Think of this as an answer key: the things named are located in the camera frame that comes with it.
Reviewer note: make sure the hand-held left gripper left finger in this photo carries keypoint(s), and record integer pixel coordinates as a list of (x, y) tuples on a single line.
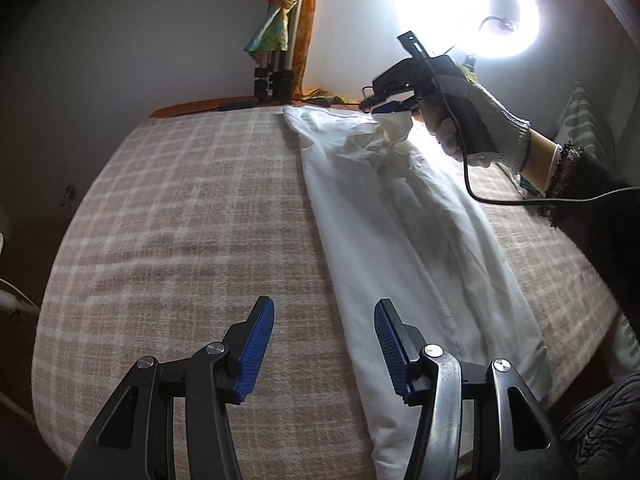
[(255, 344)]

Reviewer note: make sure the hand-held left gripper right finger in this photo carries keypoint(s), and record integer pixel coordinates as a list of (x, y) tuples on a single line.
[(393, 347)]

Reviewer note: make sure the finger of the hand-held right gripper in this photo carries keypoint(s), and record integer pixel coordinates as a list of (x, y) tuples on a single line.
[(387, 107)]

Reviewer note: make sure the white pants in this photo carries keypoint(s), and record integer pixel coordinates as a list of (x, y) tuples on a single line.
[(425, 240)]

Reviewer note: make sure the person's right forearm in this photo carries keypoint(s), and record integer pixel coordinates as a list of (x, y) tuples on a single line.
[(575, 180)]

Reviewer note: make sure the checked beige blanket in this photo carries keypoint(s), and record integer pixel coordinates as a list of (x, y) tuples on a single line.
[(190, 260)]

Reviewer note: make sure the tripod stand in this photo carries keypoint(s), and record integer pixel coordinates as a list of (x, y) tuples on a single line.
[(280, 40)]

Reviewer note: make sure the tripod with colourful cloth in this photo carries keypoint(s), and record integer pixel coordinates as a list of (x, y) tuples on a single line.
[(280, 15)]

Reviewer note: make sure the green patterned pillow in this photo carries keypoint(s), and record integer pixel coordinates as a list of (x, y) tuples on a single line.
[(587, 120)]

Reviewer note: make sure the grey patterned cloth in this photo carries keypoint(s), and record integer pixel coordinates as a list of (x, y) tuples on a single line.
[(602, 430)]

